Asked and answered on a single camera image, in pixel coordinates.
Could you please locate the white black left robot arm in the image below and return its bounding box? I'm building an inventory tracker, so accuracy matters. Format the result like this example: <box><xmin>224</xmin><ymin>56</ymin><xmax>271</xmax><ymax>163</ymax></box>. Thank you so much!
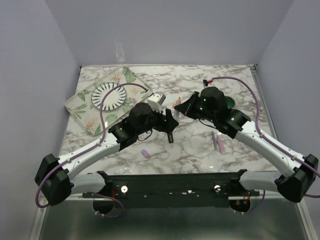
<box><xmin>34</xmin><ymin>103</ymin><xmax>179</xmax><ymax>208</ymax></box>

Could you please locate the pink highlighter pen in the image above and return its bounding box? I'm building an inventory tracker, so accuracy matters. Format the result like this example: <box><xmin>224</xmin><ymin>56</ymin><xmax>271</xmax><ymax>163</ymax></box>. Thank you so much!
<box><xmin>216</xmin><ymin>135</ymin><xmax>226</xmax><ymax>155</ymax></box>

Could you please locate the grey pen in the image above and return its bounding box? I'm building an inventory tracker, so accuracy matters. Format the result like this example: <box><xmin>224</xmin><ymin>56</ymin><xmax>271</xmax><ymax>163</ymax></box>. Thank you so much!
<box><xmin>211</xmin><ymin>131</ymin><xmax>219</xmax><ymax>151</ymax></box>

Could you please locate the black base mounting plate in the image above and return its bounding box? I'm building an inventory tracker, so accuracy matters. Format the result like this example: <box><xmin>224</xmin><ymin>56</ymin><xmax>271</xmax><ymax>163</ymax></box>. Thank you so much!
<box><xmin>98</xmin><ymin>170</ymin><xmax>259</xmax><ymax>209</ymax></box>

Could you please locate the green ceramic cup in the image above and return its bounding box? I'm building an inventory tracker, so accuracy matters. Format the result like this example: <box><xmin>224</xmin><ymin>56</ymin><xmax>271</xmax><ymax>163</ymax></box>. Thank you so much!
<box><xmin>224</xmin><ymin>96</ymin><xmax>236</xmax><ymax>109</ymax></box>

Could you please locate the blue striped white plate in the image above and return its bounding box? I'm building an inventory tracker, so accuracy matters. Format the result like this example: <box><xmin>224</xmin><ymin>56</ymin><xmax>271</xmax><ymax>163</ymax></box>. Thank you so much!
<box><xmin>91</xmin><ymin>82</ymin><xmax>127</xmax><ymax>111</ymax></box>

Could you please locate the purple pen cap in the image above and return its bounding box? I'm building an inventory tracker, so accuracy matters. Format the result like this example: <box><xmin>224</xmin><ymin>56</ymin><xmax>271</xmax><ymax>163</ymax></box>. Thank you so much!
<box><xmin>141</xmin><ymin>149</ymin><xmax>150</xmax><ymax>158</ymax></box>

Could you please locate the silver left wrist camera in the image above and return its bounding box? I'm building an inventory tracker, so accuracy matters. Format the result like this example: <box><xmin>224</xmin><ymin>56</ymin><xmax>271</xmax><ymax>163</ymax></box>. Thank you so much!
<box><xmin>147</xmin><ymin>92</ymin><xmax>166</xmax><ymax>113</ymax></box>

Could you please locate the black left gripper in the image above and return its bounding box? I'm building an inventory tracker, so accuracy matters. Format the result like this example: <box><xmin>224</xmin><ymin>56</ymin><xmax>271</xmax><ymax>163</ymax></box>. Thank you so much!
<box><xmin>136</xmin><ymin>104</ymin><xmax>180</xmax><ymax>137</ymax></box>

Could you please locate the blue black highlighter pen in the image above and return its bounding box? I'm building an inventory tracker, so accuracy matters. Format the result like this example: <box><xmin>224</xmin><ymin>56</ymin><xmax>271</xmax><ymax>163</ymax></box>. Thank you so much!
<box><xmin>167</xmin><ymin>132</ymin><xmax>174</xmax><ymax>144</ymax></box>

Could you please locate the floral rectangular tray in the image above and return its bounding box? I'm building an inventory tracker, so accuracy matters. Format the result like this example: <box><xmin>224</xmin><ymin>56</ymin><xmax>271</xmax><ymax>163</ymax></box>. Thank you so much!
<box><xmin>65</xmin><ymin>66</ymin><xmax>152</xmax><ymax>136</ymax></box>

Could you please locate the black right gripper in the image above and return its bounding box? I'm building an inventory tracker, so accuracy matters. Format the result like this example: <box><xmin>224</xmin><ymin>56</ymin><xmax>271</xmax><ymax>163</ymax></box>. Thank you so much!
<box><xmin>176</xmin><ymin>91</ymin><xmax>217</xmax><ymax>124</ymax></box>

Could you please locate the orange clear marker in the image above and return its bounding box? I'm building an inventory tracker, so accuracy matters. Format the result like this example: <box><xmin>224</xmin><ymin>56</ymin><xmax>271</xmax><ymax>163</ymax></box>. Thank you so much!
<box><xmin>173</xmin><ymin>96</ymin><xmax>182</xmax><ymax>120</ymax></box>

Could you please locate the clear champagne glass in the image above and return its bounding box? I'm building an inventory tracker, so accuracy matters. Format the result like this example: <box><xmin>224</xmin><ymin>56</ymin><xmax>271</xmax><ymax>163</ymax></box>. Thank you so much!
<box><xmin>114</xmin><ymin>37</ymin><xmax>125</xmax><ymax>65</ymax></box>

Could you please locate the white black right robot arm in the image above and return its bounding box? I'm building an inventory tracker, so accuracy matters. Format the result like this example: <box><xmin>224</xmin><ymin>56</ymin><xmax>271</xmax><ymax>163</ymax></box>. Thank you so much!
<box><xmin>174</xmin><ymin>87</ymin><xmax>319</xmax><ymax>203</ymax></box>

